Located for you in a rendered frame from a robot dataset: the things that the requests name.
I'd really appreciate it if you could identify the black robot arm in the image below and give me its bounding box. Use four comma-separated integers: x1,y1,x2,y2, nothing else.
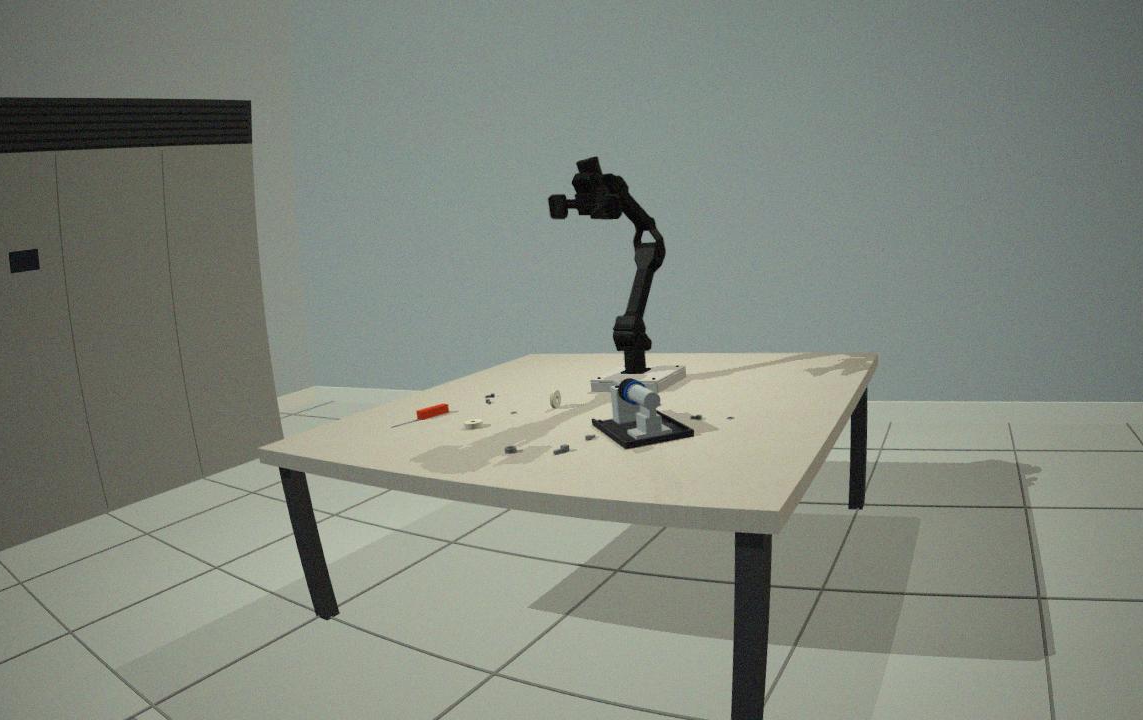
572,157,666,374

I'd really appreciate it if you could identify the red-handled screwdriver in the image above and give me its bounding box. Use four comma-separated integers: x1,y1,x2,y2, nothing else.
393,403,449,427

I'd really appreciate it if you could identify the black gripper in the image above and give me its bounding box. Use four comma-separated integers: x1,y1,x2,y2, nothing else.
547,189,622,221

